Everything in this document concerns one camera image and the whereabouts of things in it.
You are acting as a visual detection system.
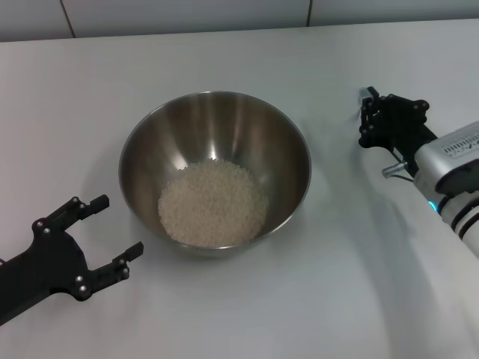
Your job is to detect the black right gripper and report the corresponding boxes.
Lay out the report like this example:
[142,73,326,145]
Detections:
[358,86,438,176]

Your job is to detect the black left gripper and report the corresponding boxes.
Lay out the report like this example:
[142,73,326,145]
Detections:
[0,193,145,325]

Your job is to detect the right arm connector cable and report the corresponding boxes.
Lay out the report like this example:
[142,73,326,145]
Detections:
[381,160,417,181]

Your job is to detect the stainless steel mixing bowl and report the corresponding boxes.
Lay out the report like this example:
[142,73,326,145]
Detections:
[118,90,312,259]

